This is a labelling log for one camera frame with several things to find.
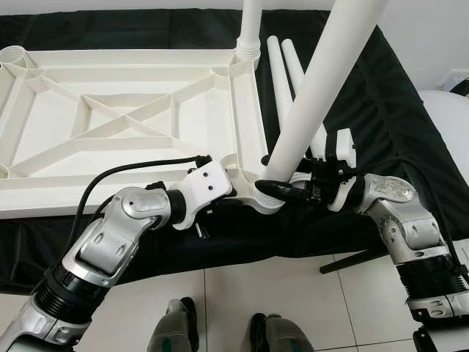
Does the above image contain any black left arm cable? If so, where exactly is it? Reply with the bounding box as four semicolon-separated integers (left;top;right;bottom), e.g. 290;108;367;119
77;155;213;235

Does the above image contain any silver robot right leg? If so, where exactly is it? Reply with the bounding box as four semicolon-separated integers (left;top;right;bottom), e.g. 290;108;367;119
249;312;316;352

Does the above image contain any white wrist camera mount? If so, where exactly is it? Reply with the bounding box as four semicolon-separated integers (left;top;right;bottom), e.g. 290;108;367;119
326;128;358;213
172;160;235;230

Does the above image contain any white rounded appliance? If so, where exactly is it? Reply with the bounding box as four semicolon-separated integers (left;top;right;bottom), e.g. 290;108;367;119
421;88;469;178

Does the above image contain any white plastic table top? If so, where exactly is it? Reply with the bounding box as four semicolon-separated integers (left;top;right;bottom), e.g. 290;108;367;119
0;45;288;221

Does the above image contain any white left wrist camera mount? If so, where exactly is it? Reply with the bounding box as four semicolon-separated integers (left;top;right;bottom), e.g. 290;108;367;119
172;160;235;230

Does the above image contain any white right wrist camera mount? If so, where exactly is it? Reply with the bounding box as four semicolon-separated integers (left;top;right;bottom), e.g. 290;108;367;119
326;128;358;213

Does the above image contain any white wall socket with plug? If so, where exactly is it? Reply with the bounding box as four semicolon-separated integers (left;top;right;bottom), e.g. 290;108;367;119
448;70;469;96

